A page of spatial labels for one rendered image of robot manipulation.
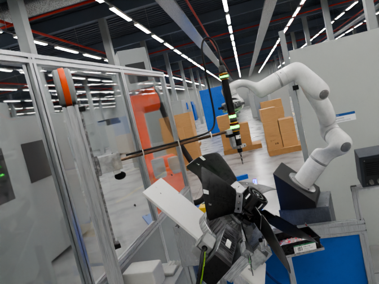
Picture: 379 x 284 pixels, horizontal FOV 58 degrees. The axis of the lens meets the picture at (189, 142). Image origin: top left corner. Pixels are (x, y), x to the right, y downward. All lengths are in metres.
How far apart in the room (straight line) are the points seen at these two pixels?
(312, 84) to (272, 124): 7.25
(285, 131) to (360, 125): 5.77
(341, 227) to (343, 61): 1.79
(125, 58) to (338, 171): 3.45
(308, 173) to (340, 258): 0.52
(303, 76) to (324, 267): 1.12
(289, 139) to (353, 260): 7.14
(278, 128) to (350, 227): 7.14
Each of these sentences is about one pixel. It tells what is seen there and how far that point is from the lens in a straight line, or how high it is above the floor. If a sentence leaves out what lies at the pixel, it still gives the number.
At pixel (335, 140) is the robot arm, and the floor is 1.31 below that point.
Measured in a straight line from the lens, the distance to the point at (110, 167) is 1.48.
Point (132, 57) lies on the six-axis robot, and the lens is 5.49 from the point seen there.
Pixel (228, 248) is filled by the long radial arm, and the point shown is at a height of 1.11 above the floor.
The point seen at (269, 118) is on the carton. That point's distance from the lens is 9.16.
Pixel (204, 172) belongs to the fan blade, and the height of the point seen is 1.41.
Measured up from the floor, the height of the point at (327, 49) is 1.92.
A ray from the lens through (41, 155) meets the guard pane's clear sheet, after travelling 1.50.
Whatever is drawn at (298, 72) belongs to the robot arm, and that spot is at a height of 1.74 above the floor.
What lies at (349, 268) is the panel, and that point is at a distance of 2.31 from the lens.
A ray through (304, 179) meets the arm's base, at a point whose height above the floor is 1.09.
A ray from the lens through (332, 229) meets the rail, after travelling 2.18.
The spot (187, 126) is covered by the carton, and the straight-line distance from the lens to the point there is 9.59.
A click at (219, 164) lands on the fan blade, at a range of 1.75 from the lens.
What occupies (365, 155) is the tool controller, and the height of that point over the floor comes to 1.23.
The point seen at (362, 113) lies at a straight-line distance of 3.55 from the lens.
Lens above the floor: 1.68
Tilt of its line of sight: 5 degrees down
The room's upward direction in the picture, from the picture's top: 13 degrees counter-clockwise
